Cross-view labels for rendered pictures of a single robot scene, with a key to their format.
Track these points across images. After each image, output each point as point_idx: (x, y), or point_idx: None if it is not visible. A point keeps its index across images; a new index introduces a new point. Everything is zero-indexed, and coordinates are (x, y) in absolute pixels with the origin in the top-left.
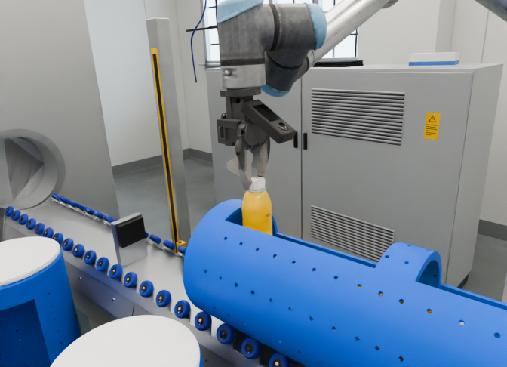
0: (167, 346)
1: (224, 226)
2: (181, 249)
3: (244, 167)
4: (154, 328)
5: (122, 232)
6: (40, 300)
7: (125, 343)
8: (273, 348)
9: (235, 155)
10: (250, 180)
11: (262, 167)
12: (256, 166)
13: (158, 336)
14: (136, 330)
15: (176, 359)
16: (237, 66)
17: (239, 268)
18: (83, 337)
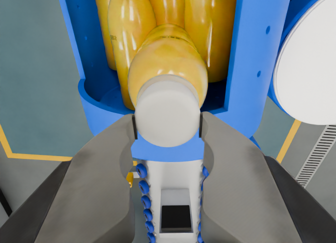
0: (316, 46)
1: (240, 99)
2: (145, 172)
3: (273, 162)
4: (297, 80)
5: (188, 220)
6: None
7: (327, 84)
8: None
9: None
10: (213, 118)
11: (123, 141)
12: (132, 164)
13: (306, 67)
14: (306, 92)
15: (331, 21)
16: None
17: (288, 2)
18: (331, 122)
